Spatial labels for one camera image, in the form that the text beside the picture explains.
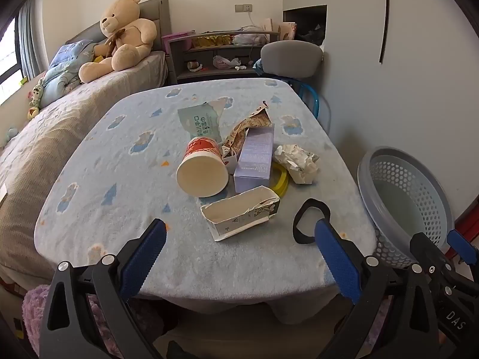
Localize pink plastic bag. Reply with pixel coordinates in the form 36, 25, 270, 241
213, 55, 240, 70

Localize gold foil packets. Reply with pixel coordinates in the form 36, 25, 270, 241
192, 34, 234, 48

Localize grey shelf unit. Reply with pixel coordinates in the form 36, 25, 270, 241
166, 30, 281, 85

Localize large tan teddy bear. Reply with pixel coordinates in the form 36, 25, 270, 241
78, 0, 157, 83

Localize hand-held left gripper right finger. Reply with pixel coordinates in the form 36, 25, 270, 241
313, 220, 438, 359

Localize grey padded chair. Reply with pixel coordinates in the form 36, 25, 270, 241
260, 40, 323, 81

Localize yellow plastic ring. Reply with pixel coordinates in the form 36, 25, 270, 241
269, 162, 289, 197

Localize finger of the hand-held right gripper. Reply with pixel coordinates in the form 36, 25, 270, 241
447, 229, 479, 266
410, 233, 455, 273

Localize black strap loop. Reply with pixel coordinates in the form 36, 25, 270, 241
293, 198, 332, 246

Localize bed with beige bedspread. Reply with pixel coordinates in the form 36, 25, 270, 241
0, 50, 169, 281

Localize grey perforated plastic basket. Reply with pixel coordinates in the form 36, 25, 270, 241
357, 147, 455, 269

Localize green and white plush toy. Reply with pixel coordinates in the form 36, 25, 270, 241
30, 78, 46, 107

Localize blue folded quilt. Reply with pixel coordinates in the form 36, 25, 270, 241
39, 39, 98, 107

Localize patterned snack wrapper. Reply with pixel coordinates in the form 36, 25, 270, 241
221, 100, 272, 174

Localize grey bed headboard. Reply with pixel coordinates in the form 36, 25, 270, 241
65, 0, 172, 53

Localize white plastic bag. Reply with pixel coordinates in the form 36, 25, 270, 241
232, 26, 268, 45

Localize window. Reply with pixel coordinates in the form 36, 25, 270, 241
0, 17, 23, 105

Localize white paper wrapper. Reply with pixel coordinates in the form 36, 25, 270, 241
273, 144, 320, 185

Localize red and white paper cup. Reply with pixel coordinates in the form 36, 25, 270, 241
176, 136, 230, 198

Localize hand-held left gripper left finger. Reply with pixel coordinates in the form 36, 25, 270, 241
39, 218, 168, 359

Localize purple cardboard box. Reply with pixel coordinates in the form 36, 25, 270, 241
234, 124, 275, 191

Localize torn white carton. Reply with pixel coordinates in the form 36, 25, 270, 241
201, 186, 281, 242

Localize grey curtain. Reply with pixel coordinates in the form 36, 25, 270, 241
17, 0, 43, 79

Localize green wet wipe packet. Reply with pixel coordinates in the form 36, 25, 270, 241
177, 99, 233, 144

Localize light blue printed blanket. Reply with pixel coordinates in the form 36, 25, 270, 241
34, 78, 377, 324

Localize purple fluffy rug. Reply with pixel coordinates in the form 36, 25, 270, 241
22, 284, 165, 359

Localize red bar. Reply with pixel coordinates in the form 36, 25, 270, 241
454, 207, 479, 234

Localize blue child's chair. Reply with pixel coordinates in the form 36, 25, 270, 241
290, 78, 320, 118

